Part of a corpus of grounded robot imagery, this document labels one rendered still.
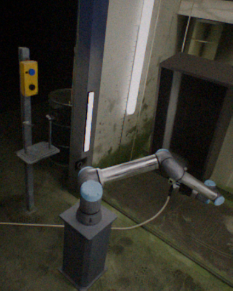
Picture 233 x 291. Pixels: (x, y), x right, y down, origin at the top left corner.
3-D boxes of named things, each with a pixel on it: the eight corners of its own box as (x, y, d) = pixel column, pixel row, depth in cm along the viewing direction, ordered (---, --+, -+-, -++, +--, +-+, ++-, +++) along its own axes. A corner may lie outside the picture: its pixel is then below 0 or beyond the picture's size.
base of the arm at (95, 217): (89, 230, 179) (90, 220, 174) (70, 215, 188) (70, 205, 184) (107, 216, 193) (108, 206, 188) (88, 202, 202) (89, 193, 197)
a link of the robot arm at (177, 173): (175, 165, 181) (228, 199, 212) (168, 155, 191) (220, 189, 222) (163, 176, 184) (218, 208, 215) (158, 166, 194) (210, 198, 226)
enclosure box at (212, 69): (163, 151, 308) (179, 51, 233) (212, 175, 279) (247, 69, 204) (147, 168, 286) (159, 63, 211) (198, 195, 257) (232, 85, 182)
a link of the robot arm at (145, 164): (76, 183, 185) (175, 154, 191) (74, 168, 200) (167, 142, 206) (82, 198, 193) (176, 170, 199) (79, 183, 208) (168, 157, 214)
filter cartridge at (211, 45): (204, 84, 359) (223, 19, 318) (208, 93, 328) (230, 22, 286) (178, 79, 362) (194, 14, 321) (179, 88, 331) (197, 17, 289)
